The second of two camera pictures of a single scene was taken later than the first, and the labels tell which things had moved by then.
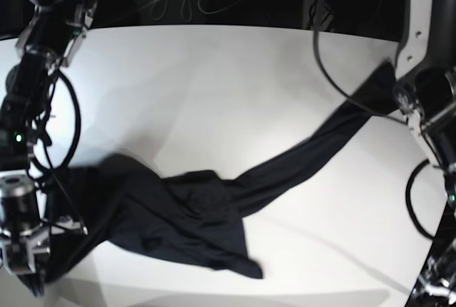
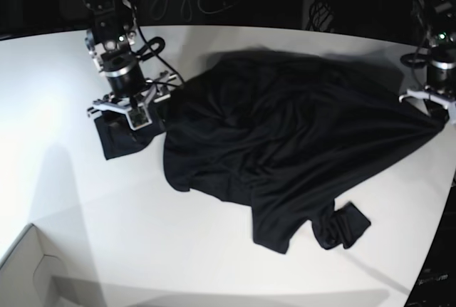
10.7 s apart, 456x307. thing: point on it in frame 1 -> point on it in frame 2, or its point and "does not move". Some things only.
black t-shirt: (127, 199) -> (281, 135)
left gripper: (20, 245) -> (136, 109)
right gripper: (439, 278) -> (447, 102)
